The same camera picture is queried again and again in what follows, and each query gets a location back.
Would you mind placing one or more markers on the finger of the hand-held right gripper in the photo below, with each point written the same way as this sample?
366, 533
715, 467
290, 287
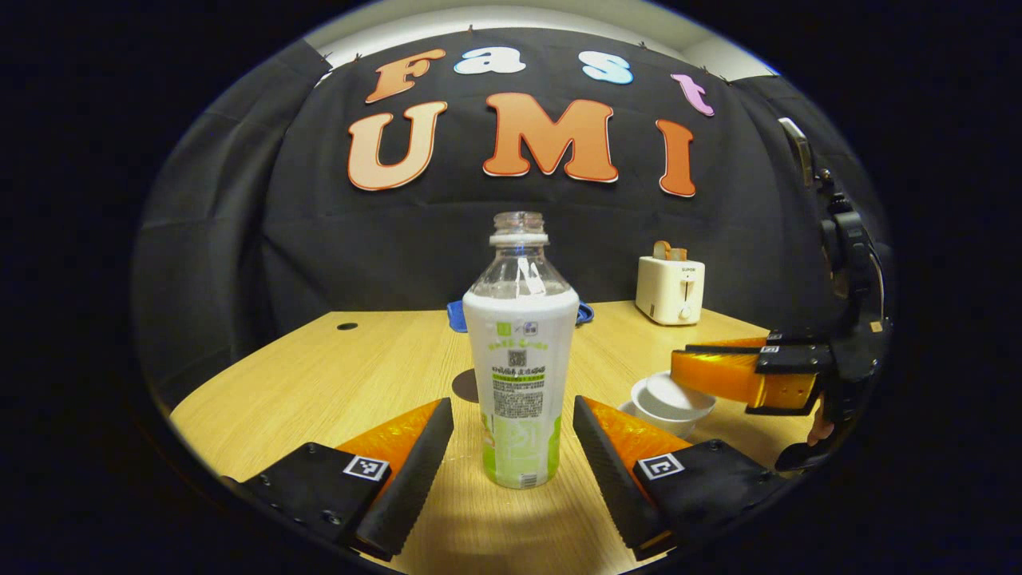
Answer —
742, 343
734, 377

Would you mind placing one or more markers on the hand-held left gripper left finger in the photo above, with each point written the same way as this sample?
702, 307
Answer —
407, 487

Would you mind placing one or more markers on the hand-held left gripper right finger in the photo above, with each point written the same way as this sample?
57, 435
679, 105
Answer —
619, 487

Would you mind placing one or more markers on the white teacup lid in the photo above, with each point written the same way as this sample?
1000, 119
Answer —
675, 391

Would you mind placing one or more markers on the white teacup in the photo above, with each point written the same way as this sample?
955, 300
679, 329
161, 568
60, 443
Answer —
671, 422

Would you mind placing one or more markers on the dark round coaster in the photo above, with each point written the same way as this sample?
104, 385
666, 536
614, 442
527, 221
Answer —
465, 386

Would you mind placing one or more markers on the white green water bottle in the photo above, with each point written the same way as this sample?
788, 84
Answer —
520, 359

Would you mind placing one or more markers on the cream toaster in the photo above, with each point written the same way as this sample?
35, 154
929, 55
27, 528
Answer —
669, 289

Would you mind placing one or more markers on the toast slices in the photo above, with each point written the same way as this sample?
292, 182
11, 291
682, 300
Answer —
669, 251

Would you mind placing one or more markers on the blue cloth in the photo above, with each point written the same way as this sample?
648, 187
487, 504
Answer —
455, 315

